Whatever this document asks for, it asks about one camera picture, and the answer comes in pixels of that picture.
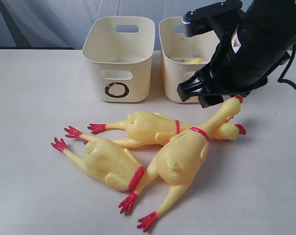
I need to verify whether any cream bin marked X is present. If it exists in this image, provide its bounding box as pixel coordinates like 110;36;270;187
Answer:
159;17;220;103

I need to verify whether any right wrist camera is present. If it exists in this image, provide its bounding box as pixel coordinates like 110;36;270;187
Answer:
181;0;244;39

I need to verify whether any detached yellow chicken head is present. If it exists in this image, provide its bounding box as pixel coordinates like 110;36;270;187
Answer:
183;58;208;64

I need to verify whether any yellow rubber chicken with head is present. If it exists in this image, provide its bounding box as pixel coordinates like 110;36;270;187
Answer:
88;110;247;148

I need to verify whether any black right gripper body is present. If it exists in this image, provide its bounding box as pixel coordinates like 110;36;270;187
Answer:
199;24;292;98

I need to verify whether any grey backdrop curtain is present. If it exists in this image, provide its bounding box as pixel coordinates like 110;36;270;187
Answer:
0;0;296;51

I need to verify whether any cream bin marked O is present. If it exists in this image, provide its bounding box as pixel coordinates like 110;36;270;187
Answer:
82;16;155;103

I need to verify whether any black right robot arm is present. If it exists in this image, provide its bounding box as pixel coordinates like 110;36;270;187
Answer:
177;0;296;108

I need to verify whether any headless yellow rubber chicken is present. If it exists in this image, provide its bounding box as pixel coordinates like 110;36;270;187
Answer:
51;126;145;191

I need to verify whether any large yellow rubber chicken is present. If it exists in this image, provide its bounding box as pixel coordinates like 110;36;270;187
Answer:
119;94;246;232

